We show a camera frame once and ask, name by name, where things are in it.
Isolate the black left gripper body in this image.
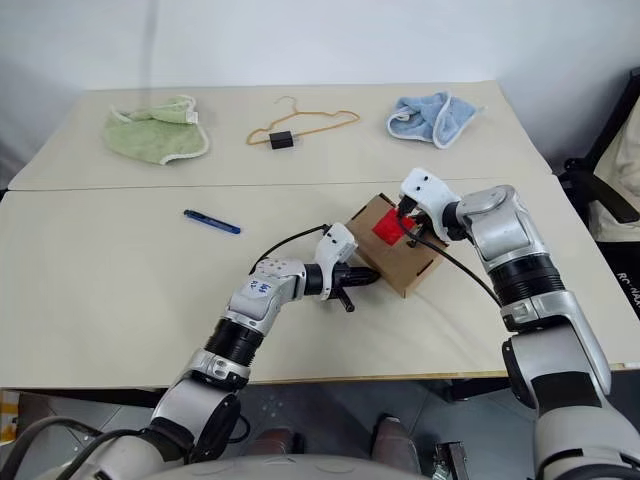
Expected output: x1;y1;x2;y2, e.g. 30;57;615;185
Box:
329;263;362;314

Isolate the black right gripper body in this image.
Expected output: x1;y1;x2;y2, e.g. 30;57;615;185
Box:
405;204;433;240

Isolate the brown cardboard box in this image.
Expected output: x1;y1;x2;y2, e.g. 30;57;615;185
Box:
345;193;449;299

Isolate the blue pen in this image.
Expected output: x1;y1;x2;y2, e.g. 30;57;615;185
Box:
182;208;242;236

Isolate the red tape patch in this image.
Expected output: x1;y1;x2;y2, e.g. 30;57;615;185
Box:
371;208;419;248

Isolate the blue towel with white trim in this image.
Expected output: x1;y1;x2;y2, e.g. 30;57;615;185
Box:
385;90;489;151

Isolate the small black cube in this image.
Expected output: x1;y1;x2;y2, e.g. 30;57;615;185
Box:
267;130;297;151

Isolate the dark brown rounded shape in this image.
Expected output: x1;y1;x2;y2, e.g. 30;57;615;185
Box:
369;412;422;472
251;426;307;459

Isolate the black chair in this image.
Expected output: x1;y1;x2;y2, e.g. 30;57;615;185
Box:
556;69;640;227

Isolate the grey robot torso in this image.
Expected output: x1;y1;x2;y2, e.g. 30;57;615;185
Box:
149;451;437;480

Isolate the cream cushion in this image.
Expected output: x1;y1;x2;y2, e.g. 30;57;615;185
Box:
586;107;640;242

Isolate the black fabric with white print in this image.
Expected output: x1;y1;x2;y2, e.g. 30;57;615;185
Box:
594;234;640;362

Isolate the green towel with white trim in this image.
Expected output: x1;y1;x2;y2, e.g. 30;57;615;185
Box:
101;94;211;167

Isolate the yellow object under table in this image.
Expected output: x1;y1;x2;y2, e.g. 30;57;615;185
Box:
0;391;20;444

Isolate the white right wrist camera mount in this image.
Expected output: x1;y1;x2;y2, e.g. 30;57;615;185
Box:
399;168;462;245

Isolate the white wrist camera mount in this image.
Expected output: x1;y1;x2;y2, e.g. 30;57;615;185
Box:
399;168;462;245
314;223;359;302

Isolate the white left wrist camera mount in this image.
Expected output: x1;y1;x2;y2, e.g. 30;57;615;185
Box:
314;223;359;302

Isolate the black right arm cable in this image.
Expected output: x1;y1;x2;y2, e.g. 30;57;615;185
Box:
413;233;503;305

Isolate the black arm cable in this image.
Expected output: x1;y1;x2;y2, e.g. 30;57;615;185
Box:
413;233;503;305
12;225;331;480

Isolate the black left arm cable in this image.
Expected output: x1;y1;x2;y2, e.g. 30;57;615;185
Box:
12;225;331;480

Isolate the gold wire clothes hanger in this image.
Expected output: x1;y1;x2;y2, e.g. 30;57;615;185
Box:
246;95;362;148

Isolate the silver metal bracket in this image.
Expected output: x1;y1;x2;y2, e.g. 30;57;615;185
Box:
431;439;470;480

